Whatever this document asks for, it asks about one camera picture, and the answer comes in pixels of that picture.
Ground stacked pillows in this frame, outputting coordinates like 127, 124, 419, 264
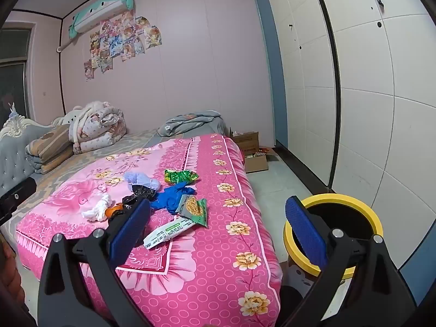
25, 124, 74, 174

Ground black plastic bag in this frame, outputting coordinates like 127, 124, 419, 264
122, 184, 158, 209

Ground pale cloth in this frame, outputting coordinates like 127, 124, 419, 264
81, 193, 114, 222

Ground white wardrobe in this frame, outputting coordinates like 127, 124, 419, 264
262, 0, 436, 270

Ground blue rubber glove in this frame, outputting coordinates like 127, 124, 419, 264
151, 181, 197, 214

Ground cluster of cartoon wall posters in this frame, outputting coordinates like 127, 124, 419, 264
83, 11, 162, 81

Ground folded floral quilt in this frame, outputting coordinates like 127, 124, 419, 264
68, 101, 127, 154

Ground white plush pillow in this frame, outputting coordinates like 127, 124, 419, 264
51, 109, 80, 126

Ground yellow rimmed black bin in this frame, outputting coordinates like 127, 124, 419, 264
283, 193, 384, 280

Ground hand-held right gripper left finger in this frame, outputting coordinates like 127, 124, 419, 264
37, 198, 152, 327

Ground green crumpled snack wrapper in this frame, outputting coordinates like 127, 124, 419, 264
164, 169, 200, 185

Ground blue door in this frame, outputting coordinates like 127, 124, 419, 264
254, 0, 288, 147

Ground green noodle snack packet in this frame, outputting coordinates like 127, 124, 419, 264
177, 194, 209, 228

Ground grey tufted headboard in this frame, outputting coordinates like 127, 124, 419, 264
0, 104, 57, 191

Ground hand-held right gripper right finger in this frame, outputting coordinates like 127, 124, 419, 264
281, 196, 419, 327

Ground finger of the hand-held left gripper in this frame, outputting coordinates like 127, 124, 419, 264
0, 178, 37, 223

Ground pink floral bed sheet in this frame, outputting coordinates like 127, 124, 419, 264
15, 134, 283, 327

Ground dark framed window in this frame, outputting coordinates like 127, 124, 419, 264
0, 24, 35, 120

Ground white and green wrapper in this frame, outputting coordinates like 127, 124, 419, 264
143, 217, 197, 249

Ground grey floral blanket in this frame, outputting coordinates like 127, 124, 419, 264
160, 110, 225, 137

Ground air conditioner with teal cover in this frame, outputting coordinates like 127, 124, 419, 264
68, 0, 135, 40

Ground small orange object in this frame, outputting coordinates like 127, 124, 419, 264
105, 203, 124, 221

